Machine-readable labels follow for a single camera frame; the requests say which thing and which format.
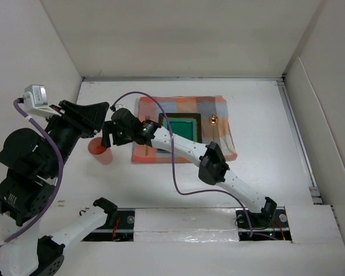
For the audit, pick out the pink plastic cup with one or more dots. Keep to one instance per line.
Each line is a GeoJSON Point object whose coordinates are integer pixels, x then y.
{"type": "Point", "coordinates": [100, 153]}

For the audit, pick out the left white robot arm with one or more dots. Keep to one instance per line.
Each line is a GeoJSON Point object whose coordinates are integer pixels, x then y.
{"type": "Point", "coordinates": [23, 202]}

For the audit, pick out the gold spoon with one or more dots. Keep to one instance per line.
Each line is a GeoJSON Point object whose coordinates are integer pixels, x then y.
{"type": "Point", "coordinates": [213, 122]}

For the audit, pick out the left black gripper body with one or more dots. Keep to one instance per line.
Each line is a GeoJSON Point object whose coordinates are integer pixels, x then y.
{"type": "Point", "coordinates": [73, 123]}

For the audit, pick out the orange blue checkered cloth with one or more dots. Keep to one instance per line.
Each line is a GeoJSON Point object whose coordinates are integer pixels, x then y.
{"type": "Point", "coordinates": [206, 106]}

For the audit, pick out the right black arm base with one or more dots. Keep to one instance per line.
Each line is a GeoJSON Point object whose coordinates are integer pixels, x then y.
{"type": "Point", "coordinates": [275, 229]}

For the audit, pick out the gold fork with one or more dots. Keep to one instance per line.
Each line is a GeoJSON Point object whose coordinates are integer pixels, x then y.
{"type": "Point", "coordinates": [147, 147]}

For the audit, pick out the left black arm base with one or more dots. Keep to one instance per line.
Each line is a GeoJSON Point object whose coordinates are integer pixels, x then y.
{"type": "Point", "coordinates": [119, 226]}

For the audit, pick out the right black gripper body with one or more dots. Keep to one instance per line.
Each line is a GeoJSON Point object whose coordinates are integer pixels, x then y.
{"type": "Point", "coordinates": [119, 137]}

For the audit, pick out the green square plate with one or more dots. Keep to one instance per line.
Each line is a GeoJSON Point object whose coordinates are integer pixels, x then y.
{"type": "Point", "coordinates": [187, 125]}

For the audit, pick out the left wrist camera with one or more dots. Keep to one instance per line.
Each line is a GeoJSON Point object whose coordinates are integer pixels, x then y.
{"type": "Point", "coordinates": [36, 102]}

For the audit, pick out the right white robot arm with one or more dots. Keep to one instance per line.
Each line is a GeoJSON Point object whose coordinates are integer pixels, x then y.
{"type": "Point", "coordinates": [212, 167]}

